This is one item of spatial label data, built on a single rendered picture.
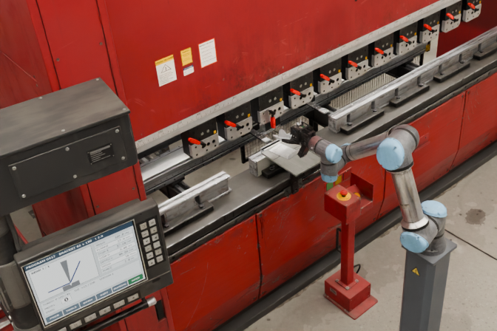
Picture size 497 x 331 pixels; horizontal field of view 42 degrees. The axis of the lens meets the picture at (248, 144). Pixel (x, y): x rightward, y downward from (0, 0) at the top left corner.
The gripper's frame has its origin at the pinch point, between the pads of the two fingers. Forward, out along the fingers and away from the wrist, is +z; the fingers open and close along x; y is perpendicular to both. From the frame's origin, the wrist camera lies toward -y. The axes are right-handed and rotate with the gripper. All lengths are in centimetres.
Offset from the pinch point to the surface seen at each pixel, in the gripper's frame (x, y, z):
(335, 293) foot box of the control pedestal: -16, -110, -16
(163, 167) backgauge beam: 46, -19, 41
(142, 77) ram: 63, 49, 10
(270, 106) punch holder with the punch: -1.2, 8.2, 11.3
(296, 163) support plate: -1.8, -18.1, -4.9
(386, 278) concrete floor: -51, -119, -23
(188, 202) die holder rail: 51, -23, 13
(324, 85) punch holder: -37.0, 5.1, 11.1
